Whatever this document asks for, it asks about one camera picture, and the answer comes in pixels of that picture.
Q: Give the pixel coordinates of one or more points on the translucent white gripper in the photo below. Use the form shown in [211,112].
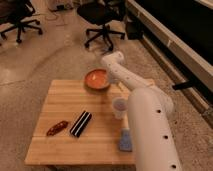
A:
[111,78]

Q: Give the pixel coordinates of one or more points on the orange ceramic bowl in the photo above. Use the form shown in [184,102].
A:
[96,79]

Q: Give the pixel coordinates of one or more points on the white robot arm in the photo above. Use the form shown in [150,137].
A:
[147,109]

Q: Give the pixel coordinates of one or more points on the black white striped box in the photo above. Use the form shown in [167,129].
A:
[80,124]

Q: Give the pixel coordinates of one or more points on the black office chair centre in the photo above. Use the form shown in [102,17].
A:
[101,14]

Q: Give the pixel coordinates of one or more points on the black office chair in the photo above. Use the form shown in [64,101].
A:
[101,14]
[15,12]

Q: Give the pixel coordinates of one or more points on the wooden table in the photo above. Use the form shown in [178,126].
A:
[98,143]

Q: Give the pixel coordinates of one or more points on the blue sponge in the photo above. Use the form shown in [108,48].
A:
[125,143]

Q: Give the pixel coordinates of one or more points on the long grey workbench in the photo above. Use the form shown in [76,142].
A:
[183,30]

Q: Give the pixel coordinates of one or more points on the red brown snack wrapper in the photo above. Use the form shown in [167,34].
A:
[57,128]

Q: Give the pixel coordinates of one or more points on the black office chair left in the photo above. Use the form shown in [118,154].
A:
[15,12]

